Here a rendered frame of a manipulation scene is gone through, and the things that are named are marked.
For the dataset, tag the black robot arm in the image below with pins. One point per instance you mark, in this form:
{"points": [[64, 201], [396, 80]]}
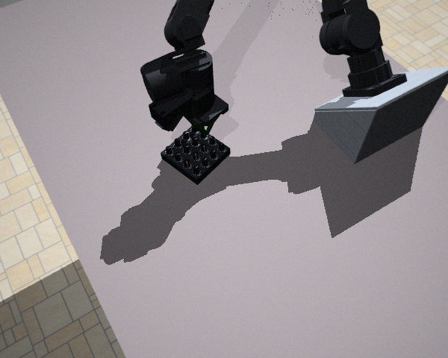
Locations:
{"points": [[354, 31]]}

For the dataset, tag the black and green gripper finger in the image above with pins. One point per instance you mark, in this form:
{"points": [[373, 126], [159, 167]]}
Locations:
{"points": [[191, 122], [207, 131]]}

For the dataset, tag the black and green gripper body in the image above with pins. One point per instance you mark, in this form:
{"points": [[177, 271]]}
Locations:
{"points": [[218, 107]]}

